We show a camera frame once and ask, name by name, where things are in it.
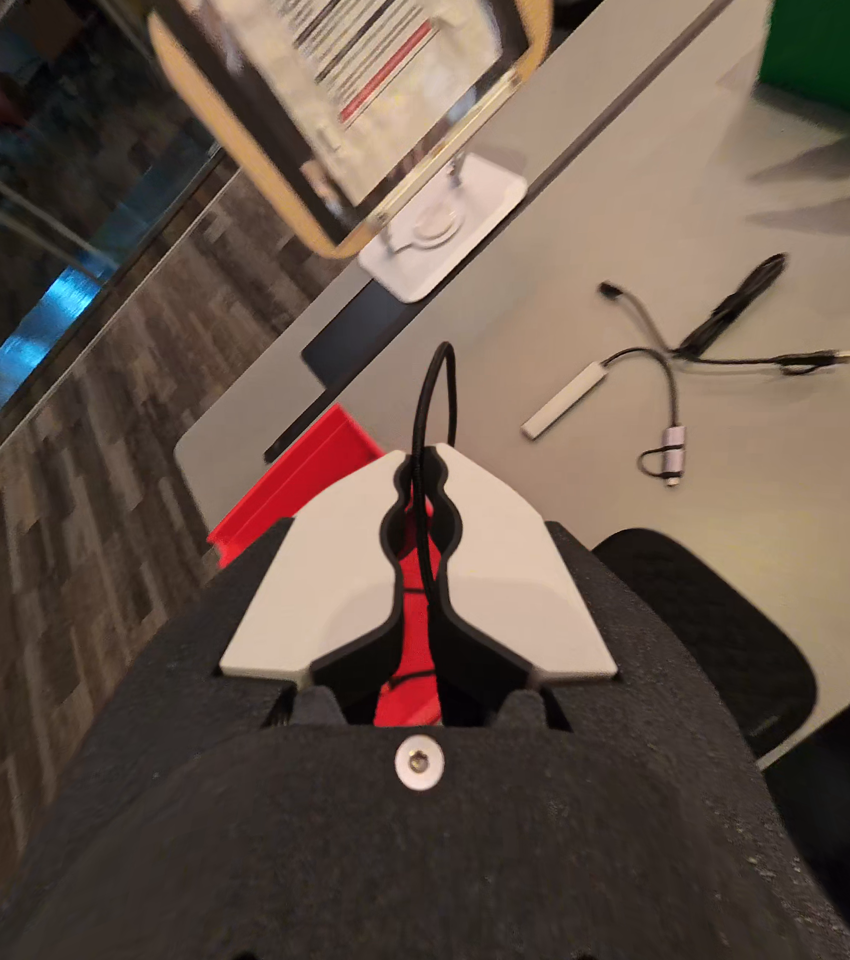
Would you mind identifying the red plastic bin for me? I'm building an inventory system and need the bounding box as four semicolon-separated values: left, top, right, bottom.
207;403;444;729

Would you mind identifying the white display stand base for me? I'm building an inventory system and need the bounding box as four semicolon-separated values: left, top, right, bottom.
357;153;529;305

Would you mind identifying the silver usb hub with cable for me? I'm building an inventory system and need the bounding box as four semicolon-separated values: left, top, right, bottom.
521;346;690;490

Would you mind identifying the dark blue flat pad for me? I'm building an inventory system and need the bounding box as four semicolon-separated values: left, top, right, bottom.
301;273;414;391

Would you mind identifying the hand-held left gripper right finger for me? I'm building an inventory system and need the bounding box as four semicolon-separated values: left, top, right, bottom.
432;442;619;688

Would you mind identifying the yellow framed display screen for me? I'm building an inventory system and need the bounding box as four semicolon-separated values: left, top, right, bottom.
147;0;553;261

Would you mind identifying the black multi-head charging cable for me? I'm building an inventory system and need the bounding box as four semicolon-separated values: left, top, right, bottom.
597;253;850;376

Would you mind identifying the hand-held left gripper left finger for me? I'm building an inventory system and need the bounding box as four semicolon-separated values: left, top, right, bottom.
219;450;412;687

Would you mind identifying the black mouse pad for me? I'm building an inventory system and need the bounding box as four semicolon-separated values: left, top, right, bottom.
593;528;819;759

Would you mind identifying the black usb-c cable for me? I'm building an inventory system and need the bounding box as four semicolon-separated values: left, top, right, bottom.
387;341;460;725

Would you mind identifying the green panel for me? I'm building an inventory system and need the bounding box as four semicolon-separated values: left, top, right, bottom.
758;0;850;144

